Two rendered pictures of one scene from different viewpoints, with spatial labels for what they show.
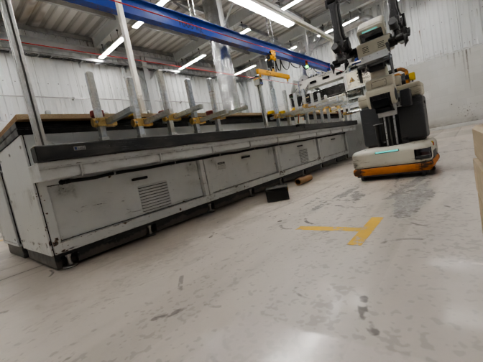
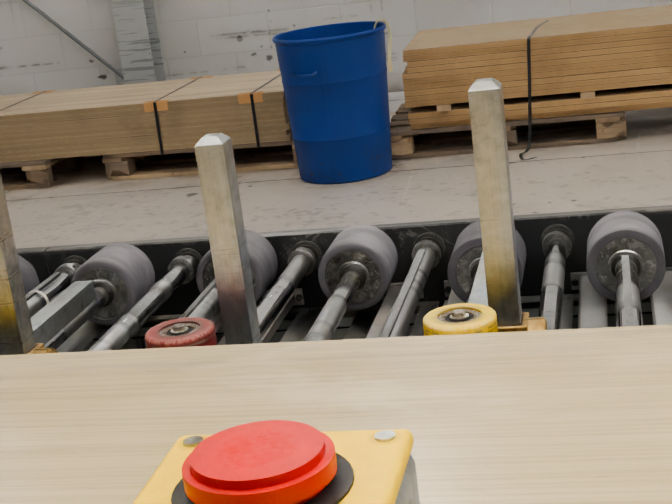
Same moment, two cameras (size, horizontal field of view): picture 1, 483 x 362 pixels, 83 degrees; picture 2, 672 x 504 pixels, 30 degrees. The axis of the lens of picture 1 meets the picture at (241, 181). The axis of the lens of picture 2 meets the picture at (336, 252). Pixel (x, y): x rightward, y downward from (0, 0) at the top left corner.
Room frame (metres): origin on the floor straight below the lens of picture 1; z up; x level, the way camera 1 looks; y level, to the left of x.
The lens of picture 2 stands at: (2.88, -0.66, 1.37)
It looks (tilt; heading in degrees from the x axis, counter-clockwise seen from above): 16 degrees down; 63
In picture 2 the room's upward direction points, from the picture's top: 7 degrees counter-clockwise
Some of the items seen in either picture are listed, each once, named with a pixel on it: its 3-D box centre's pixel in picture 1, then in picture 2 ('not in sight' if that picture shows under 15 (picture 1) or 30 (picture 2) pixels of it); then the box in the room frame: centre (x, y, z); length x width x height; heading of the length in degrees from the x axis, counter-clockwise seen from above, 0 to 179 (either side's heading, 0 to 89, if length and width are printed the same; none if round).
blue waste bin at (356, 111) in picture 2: not in sight; (339, 99); (5.77, 4.65, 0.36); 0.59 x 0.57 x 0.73; 49
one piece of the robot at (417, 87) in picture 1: (391, 112); not in sight; (2.70, -1.57, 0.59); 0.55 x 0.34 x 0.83; 49
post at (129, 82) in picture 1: (136, 113); not in sight; (1.86, 0.60, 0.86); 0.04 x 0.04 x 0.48; 49
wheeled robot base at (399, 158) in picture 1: (395, 156); not in sight; (2.63, -1.51, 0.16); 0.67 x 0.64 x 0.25; 139
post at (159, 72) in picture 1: (165, 103); not in sight; (2.05, 0.43, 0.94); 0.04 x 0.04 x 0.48; 49
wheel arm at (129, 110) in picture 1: (113, 118); not in sight; (1.64, 0.66, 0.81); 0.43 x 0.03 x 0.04; 49
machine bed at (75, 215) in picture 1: (256, 154); not in sight; (3.69, -0.26, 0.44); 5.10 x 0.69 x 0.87; 139
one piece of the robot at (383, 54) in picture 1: (374, 65); not in sight; (2.41, -1.32, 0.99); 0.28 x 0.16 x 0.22; 49
